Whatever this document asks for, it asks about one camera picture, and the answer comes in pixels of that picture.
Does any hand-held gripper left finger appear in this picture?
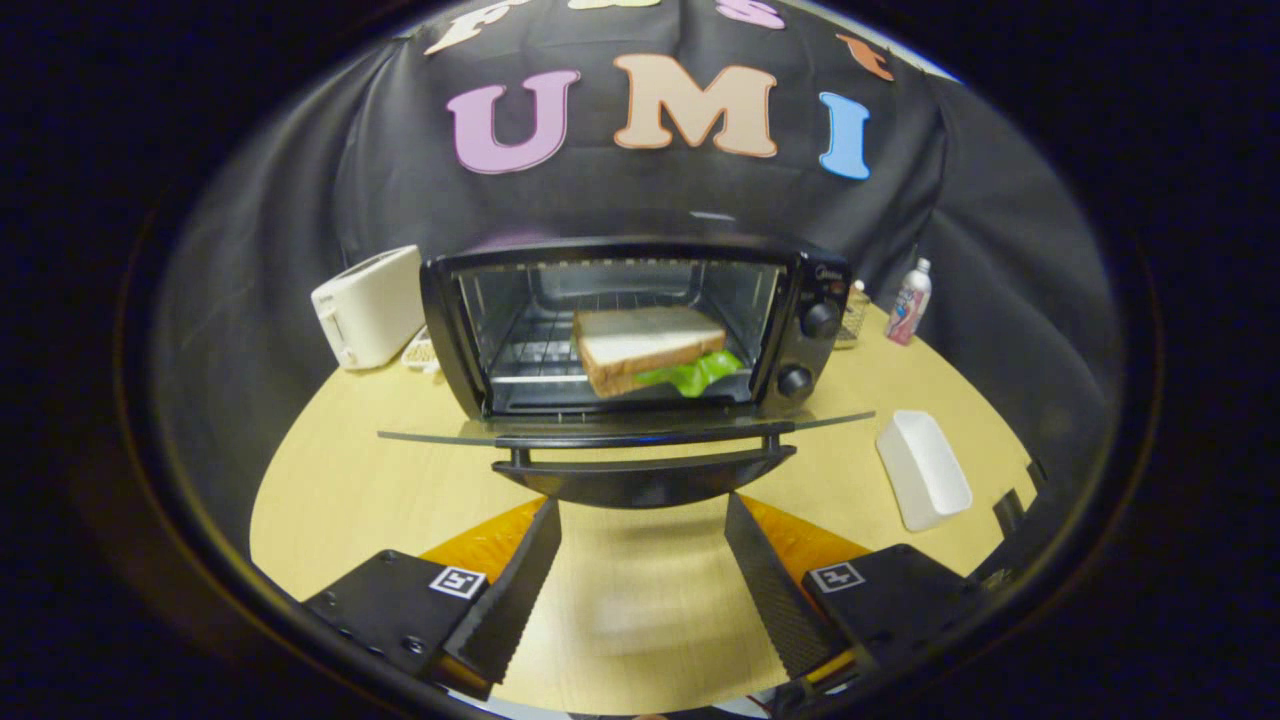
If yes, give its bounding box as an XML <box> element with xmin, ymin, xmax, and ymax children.
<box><xmin>300</xmin><ymin>496</ymin><xmax>562</xmax><ymax>701</ymax></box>

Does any white plastic holder tray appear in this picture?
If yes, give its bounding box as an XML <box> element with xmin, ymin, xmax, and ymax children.
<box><xmin>875</xmin><ymin>409</ymin><xmax>974</xmax><ymax>533</ymax></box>

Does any white bread toaster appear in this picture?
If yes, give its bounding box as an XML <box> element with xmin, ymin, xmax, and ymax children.
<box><xmin>311</xmin><ymin>245</ymin><xmax>426</xmax><ymax>372</ymax></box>

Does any plastic bottle with pink label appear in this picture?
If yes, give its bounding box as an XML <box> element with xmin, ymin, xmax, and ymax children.
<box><xmin>885</xmin><ymin>258</ymin><xmax>934</xmax><ymax>347</ymax></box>

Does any sandwich with lettuce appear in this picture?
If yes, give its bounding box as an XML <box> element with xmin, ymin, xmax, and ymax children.
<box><xmin>571</xmin><ymin>306</ymin><xmax>747</xmax><ymax>400</ymax></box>

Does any black toaster oven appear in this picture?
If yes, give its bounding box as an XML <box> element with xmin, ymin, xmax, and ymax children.
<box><xmin>378</xmin><ymin>237</ymin><xmax>877</xmax><ymax>510</ymax></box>

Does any clear glass jar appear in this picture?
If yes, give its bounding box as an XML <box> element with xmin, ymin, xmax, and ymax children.
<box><xmin>836</xmin><ymin>280</ymin><xmax>870</xmax><ymax>350</ymax></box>

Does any dark chair back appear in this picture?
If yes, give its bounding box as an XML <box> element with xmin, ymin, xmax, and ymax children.
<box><xmin>975</xmin><ymin>458</ymin><xmax>1053</xmax><ymax>586</ymax></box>

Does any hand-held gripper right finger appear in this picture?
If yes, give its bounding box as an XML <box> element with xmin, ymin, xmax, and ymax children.
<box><xmin>722</xmin><ymin>492</ymin><xmax>991</xmax><ymax>693</ymax></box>

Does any small white ribbed object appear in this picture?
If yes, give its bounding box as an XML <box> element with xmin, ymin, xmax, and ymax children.
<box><xmin>401</xmin><ymin>330</ymin><xmax>443</xmax><ymax>374</ymax></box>

